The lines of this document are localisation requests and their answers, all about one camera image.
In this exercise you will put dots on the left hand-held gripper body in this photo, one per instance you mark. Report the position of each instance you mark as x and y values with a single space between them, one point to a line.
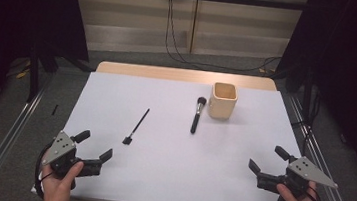
61 148

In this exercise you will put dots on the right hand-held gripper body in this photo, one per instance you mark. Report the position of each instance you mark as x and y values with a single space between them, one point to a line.
306 171

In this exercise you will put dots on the black curtain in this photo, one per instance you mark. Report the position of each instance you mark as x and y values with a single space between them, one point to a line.
354 65
14 13

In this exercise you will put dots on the thin black angled brush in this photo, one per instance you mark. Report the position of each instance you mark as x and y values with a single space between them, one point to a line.
139 123

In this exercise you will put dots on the white table sheet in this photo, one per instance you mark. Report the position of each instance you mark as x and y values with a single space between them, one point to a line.
165 173

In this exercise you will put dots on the black metal stand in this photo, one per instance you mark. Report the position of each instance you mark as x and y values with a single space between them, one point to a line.
34 75

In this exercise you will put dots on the aluminium rail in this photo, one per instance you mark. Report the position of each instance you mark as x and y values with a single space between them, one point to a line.
331 193
3 149

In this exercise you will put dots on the person's left hand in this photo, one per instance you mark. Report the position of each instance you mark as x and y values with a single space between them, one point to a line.
58 191

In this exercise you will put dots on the black makeup brush silver ferrule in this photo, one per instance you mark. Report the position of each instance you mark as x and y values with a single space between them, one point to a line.
195 122

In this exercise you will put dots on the small black stick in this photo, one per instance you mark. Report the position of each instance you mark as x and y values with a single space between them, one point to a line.
54 110

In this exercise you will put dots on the beige square cup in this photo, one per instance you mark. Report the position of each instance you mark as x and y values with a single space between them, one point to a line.
222 108

